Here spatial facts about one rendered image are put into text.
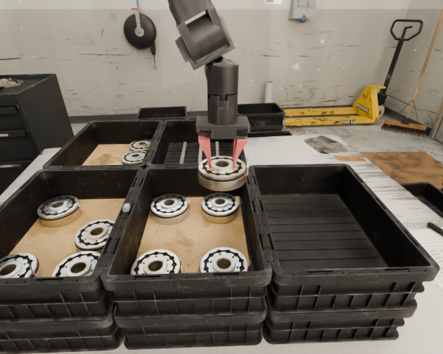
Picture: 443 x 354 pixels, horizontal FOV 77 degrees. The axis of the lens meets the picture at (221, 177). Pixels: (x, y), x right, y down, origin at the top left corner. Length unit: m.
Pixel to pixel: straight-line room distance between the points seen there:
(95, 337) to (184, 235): 0.28
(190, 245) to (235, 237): 0.11
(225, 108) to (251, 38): 3.44
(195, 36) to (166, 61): 3.38
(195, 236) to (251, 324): 0.24
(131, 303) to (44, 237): 0.34
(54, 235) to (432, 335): 0.92
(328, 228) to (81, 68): 3.68
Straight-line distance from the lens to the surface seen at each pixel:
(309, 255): 0.71
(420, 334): 0.84
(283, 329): 0.66
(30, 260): 0.75
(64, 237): 0.82
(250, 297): 0.56
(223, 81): 0.51
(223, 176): 0.55
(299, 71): 4.20
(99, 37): 3.95
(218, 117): 0.52
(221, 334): 0.67
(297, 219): 0.80
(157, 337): 0.68
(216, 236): 0.72
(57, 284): 0.57
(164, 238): 0.73
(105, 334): 0.69
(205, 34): 0.50
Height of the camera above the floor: 1.32
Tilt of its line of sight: 31 degrees down
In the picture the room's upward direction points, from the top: straight up
